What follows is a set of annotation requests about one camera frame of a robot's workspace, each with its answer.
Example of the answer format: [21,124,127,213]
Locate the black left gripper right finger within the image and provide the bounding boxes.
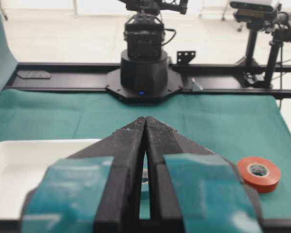
[145,116,262,233]

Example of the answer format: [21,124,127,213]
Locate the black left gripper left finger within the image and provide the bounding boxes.
[21,117,146,233]

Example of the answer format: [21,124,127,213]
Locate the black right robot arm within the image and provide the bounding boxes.
[106,0,188,101]

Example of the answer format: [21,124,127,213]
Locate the red tape roll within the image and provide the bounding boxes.
[237,156,281,193]

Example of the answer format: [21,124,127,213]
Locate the white plastic case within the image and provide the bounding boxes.
[0,139,98,220]

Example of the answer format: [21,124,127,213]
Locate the green table cloth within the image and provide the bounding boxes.
[0,14,291,219]

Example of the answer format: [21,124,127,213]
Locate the black mounting rail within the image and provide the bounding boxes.
[5,63,291,102]

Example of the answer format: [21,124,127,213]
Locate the black camera stand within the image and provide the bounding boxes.
[228,0,291,89]

